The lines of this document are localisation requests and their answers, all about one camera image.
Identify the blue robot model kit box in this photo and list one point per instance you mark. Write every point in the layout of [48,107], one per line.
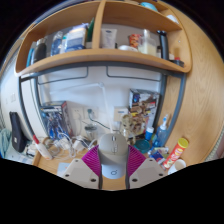
[55,120]

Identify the green-headed gooseneck light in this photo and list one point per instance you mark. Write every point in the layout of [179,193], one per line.
[98,122]

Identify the white wall socket plate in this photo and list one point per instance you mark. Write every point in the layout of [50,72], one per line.
[78,115]

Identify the brown tree figure toy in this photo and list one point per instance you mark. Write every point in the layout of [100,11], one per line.
[129,126]

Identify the metal cup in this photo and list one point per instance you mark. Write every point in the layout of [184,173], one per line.
[90,132]

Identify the blue tissue pack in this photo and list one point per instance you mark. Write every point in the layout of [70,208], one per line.
[156,155]

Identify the colourful printed box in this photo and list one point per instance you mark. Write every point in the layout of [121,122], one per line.
[145,103]

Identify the teal round dish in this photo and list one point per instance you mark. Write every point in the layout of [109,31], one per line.
[143,146]

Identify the teal blanket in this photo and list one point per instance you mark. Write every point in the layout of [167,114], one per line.
[5,141]

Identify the blue spray bottle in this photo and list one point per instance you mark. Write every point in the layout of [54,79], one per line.
[161,133]

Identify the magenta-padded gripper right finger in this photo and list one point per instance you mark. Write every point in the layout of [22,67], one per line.
[148,171]

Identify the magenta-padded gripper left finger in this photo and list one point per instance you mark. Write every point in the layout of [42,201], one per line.
[78,171]

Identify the white power adapter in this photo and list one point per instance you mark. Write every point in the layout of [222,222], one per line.
[79,145]

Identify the red chips can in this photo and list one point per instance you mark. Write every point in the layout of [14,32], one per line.
[175,154]

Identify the wooden shelf unit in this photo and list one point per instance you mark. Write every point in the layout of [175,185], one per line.
[133,16]

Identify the blue white-capped tube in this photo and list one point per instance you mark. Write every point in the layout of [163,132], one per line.
[149,133]

